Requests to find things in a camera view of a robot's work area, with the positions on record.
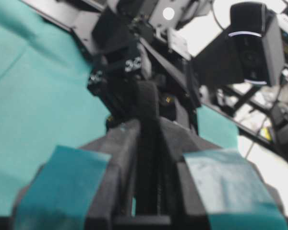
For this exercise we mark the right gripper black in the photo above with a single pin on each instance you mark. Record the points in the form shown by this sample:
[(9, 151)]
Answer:
[(137, 73)]

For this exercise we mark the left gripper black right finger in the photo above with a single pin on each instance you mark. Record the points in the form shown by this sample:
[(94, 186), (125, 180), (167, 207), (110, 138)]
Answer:
[(212, 188)]

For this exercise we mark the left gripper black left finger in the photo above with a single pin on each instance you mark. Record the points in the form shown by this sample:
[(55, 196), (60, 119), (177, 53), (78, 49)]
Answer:
[(84, 188)]

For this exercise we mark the green table cloth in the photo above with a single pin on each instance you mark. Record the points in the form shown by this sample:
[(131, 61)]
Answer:
[(43, 96)]

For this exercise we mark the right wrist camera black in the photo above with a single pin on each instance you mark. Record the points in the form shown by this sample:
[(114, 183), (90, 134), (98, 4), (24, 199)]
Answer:
[(249, 50)]

